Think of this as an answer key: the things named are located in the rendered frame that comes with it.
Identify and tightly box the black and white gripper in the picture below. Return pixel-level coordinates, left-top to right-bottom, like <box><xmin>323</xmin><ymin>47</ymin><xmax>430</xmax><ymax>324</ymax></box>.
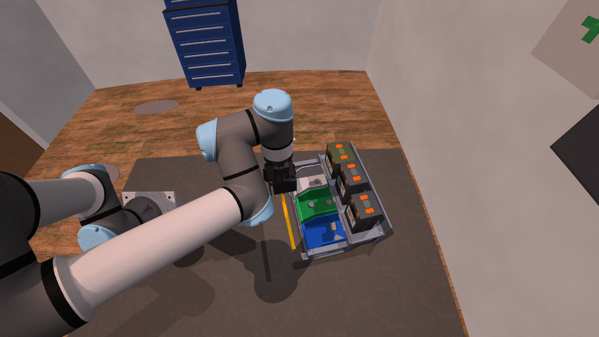
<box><xmin>263</xmin><ymin>153</ymin><xmax>297</xmax><ymax>199</ymax></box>

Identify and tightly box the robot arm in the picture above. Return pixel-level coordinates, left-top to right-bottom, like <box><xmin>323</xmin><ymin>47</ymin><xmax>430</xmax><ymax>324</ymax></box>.
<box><xmin>0</xmin><ymin>88</ymin><xmax>296</xmax><ymax>337</ymax></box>

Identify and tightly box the grey metal shelf rack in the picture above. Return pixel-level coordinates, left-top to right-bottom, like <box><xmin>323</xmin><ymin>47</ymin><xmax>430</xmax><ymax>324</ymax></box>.
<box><xmin>290</xmin><ymin>141</ymin><xmax>392</xmax><ymax>262</ymax></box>

